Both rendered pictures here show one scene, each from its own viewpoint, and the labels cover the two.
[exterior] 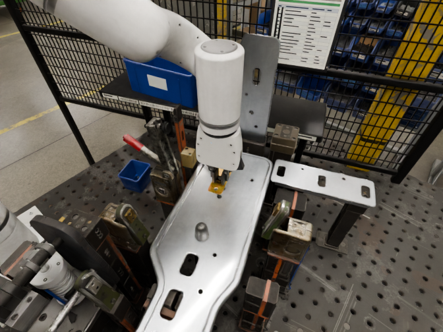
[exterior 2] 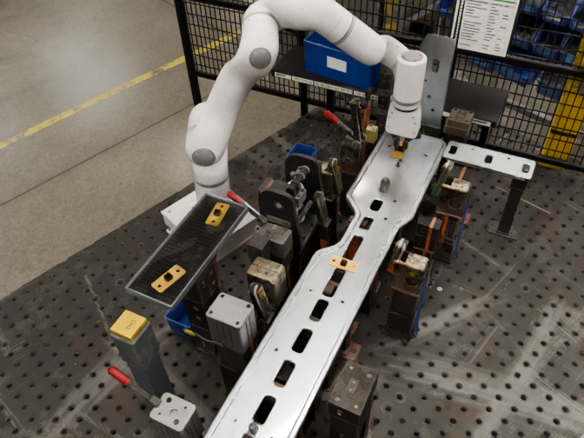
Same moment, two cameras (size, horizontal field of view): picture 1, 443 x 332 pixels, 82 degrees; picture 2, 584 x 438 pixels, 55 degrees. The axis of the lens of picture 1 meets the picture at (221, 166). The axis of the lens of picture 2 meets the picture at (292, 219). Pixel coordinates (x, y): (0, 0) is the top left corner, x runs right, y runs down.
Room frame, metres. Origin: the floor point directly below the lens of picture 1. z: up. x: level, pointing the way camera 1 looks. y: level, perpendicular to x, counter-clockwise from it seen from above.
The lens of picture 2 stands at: (-1.03, 0.14, 2.25)
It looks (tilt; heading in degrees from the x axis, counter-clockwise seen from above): 46 degrees down; 9
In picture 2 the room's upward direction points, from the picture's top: 3 degrees counter-clockwise
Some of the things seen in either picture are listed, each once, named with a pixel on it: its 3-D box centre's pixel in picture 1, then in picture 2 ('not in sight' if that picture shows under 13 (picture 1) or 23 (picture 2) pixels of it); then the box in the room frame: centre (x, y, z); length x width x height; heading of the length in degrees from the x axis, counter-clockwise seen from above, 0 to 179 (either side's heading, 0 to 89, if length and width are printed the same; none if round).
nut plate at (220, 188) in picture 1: (219, 179); (400, 149); (0.44, 0.00, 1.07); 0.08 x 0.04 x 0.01; 161
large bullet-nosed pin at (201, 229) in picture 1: (202, 231); (385, 185); (0.32, 0.05, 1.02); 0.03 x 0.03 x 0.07
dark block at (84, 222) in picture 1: (111, 265); not in sight; (0.28, 0.29, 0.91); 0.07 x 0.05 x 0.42; 71
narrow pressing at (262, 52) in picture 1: (252, 95); (431, 82); (0.68, -0.09, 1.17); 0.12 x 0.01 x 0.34; 71
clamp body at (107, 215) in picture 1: (134, 249); (323, 208); (0.33, 0.25, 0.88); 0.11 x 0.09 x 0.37; 71
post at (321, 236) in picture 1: (345, 221); (513, 202); (0.45, -0.40, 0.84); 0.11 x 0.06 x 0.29; 71
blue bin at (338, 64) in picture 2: (169, 74); (347, 56); (0.97, 0.20, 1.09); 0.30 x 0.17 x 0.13; 63
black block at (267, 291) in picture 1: (256, 307); (424, 252); (0.20, -0.09, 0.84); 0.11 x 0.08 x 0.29; 71
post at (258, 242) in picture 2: not in sight; (263, 285); (-0.02, 0.40, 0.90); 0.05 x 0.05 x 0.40; 71
